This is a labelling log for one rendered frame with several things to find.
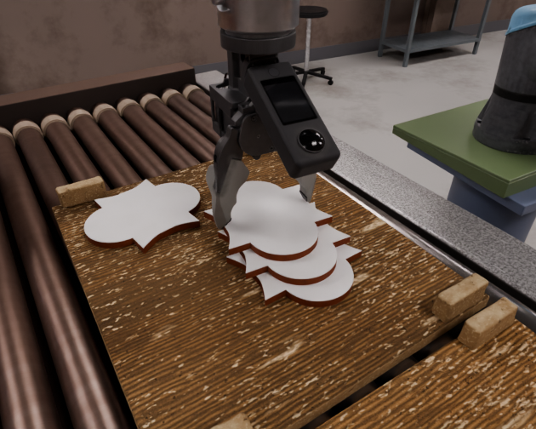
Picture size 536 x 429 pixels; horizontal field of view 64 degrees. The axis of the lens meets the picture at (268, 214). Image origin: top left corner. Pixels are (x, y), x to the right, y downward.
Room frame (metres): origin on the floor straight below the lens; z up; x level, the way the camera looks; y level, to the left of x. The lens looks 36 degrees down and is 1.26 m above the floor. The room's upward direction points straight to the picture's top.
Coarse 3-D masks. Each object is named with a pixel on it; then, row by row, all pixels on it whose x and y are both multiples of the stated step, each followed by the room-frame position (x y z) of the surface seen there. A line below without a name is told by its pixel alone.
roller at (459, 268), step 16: (192, 96) 0.91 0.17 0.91; (208, 96) 0.90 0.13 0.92; (208, 112) 0.84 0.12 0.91; (352, 192) 0.52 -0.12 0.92; (368, 208) 0.48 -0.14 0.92; (400, 224) 0.45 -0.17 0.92; (416, 240) 0.41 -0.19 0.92; (448, 256) 0.38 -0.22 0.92; (464, 272) 0.35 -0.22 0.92; (496, 288) 0.33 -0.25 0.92; (528, 320) 0.29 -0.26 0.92
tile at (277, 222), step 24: (240, 192) 0.45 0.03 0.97; (264, 192) 0.45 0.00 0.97; (288, 192) 0.45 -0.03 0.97; (240, 216) 0.40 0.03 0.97; (264, 216) 0.40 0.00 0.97; (288, 216) 0.40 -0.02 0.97; (312, 216) 0.40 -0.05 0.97; (240, 240) 0.36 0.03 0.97; (264, 240) 0.36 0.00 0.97; (288, 240) 0.36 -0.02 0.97; (312, 240) 0.36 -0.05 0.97
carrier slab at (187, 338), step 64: (320, 192) 0.49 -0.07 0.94; (128, 256) 0.36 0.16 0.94; (192, 256) 0.36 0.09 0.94; (384, 256) 0.36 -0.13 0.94; (128, 320) 0.27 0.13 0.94; (192, 320) 0.27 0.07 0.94; (256, 320) 0.27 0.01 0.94; (320, 320) 0.27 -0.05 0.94; (384, 320) 0.27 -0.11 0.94; (128, 384) 0.20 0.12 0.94; (192, 384) 0.20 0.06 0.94; (256, 384) 0.20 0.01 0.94; (320, 384) 0.20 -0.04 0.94
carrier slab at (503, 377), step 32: (448, 352) 0.24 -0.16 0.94; (480, 352) 0.24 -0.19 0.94; (512, 352) 0.24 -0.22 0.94; (416, 384) 0.20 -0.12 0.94; (448, 384) 0.20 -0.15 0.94; (480, 384) 0.20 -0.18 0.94; (512, 384) 0.20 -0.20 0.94; (352, 416) 0.18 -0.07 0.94; (384, 416) 0.18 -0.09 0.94; (416, 416) 0.18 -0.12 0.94; (448, 416) 0.18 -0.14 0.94; (480, 416) 0.18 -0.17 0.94; (512, 416) 0.18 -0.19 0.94
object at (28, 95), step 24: (144, 72) 0.96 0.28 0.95; (168, 72) 0.96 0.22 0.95; (192, 72) 0.99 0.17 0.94; (0, 96) 0.82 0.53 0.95; (24, 96) 0.82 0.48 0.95; (48, 96) 0.82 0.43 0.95; (72, 96) 0.84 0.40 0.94; (96, 96) 0.87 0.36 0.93; (120, 96) 0.90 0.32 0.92; (0, 120) 0.77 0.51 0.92
